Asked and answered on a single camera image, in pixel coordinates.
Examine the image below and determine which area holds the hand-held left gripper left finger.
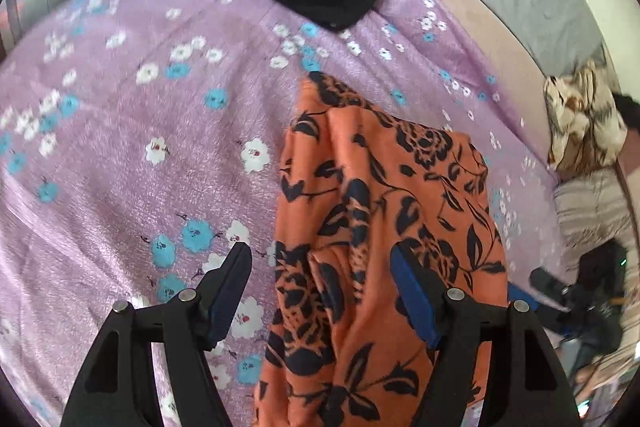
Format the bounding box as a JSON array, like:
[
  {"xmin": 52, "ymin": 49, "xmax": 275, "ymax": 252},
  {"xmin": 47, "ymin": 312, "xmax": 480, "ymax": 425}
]
[{"xmin": 60, "ymin": 243, "xmax": 253, "ymax": 427}]

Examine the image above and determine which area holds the pink bed cover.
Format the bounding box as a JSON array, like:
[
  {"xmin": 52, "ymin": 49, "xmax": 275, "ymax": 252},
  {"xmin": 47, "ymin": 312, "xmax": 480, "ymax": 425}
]
[{"xmin": 400, "ymin": 0, "xmax": 557, "ymax": 180}]

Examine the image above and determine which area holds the purple floral bedsheet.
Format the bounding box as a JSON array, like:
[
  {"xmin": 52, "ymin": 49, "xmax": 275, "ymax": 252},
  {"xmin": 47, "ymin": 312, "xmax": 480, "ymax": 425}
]
[{"xmin": 0, "ymin": 0, "xmax": 576, "ymax": 427}]

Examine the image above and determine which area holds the beige floral crumpled cloth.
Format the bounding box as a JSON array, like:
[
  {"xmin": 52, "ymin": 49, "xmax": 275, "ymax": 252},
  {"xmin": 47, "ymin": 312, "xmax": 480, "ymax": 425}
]
[{"xmin": 543, "ymin": 61, "xmax": 629, "ymax": 172}]

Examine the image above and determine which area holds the orange black floral garment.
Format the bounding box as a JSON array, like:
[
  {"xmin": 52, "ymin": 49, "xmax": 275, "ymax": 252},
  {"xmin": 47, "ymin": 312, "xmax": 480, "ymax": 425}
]
[{"xmin": 254, "ymin": 71, "xmax": 511, "ymax": 427}]

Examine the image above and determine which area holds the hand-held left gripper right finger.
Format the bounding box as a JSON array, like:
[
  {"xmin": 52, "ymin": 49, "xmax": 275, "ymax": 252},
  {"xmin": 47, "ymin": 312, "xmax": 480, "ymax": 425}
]
[{"xmin": 390, "ymin": 241, "xmax": 583, "ymax": 427}]

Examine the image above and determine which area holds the dark cloth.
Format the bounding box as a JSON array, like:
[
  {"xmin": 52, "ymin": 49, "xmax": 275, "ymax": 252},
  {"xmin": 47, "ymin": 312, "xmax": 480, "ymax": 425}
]
[{"xmin": 612, "ymin": 93, "xmax": 640, "ymax": 134}]

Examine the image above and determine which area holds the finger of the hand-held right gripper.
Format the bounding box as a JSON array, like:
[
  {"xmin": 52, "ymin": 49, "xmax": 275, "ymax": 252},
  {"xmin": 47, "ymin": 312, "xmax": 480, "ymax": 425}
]
[{"xmin": 509, "ymin": 267, "xmax": 573, "ymax": 314}]

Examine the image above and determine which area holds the striped beige pillow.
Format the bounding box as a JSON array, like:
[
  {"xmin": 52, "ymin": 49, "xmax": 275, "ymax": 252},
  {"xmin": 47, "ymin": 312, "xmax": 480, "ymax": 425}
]
[{"xmin": 553, "ymin": 167, "xmax": 637, "ymax": 270}]

